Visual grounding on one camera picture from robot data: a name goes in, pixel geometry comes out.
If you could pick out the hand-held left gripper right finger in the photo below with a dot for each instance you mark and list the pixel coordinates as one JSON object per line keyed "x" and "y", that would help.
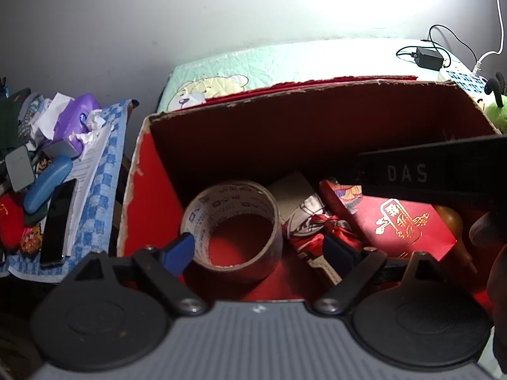
{"x": 338, "y": 250}

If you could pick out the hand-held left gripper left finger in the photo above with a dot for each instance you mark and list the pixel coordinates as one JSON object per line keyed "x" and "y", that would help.
{"x": 178, "y": 250}

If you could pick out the clear tape roll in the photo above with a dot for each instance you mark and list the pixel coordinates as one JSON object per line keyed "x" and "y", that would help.
{"x": 202, "y": 209}

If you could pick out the small red printed box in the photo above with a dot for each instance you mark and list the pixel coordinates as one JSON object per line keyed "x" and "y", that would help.
{"x": 404, "y": 221}

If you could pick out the large red cardboard box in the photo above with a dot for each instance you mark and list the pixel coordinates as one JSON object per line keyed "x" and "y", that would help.
{"x": 253, "y": 138}

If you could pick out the person's right hand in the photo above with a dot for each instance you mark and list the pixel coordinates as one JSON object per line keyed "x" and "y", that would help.
{"x": 489, "y": 229}

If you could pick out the red white printed pouch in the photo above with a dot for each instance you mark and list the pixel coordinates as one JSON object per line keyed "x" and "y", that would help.
{"x": 309, "y": 221}

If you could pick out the brown wooden gourd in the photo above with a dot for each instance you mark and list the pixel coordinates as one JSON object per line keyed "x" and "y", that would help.
{"x": 449, "y": 221}

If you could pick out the beige card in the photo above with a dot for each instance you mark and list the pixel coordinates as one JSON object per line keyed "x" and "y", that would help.
{"x": 291, "y": 194}

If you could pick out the green plush toy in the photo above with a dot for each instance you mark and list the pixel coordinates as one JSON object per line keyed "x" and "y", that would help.
{"x": 499, "y": 111}

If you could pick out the white power strip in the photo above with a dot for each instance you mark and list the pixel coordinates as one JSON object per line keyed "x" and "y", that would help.
{"x": 459, "y": 79}

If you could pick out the black power adapter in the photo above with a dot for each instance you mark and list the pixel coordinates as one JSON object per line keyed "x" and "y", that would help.
{"x": 427, "y": 58}

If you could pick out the blue checkered cloth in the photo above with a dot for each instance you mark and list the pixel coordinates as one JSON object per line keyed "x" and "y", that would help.
{"x": 103, "y": 158}

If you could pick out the black smartphone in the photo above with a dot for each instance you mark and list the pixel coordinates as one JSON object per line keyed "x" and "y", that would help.
{"x": 57, "y": 225}

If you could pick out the white paper sheet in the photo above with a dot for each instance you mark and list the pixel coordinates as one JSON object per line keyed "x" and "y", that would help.
{"x": 89, "y": 162}

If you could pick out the orange patterned charm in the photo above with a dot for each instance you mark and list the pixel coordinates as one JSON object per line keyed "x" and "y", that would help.
{"x": 31, "y": 237}

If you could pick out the blue glasses case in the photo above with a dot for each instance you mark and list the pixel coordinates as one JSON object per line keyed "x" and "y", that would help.
{"x": 43, "y": 186}

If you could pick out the grey metal case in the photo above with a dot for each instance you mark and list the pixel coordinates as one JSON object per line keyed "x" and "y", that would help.
{"x": 63, "y": 148}

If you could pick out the crumpled white tissue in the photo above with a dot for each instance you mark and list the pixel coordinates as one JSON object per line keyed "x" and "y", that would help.
{"x": 93, "y": 120}

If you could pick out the purple tissue pack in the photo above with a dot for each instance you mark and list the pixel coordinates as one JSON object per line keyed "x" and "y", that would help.
{"x": 75, "y": 114}

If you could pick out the grey rectangular device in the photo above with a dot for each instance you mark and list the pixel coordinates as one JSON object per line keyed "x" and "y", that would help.
{"x": 19, "y": 166}

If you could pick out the bear print bed sheet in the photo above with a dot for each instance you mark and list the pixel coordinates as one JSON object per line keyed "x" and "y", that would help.
{"x": 277, "y": 63}

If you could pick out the grey patterned cloth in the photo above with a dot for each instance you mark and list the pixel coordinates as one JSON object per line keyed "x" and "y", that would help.
{"x": 33, "y": 114}

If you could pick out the dark green cloth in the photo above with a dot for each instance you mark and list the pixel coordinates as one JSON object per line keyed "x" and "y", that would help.
{"x": 10, "y": 122}

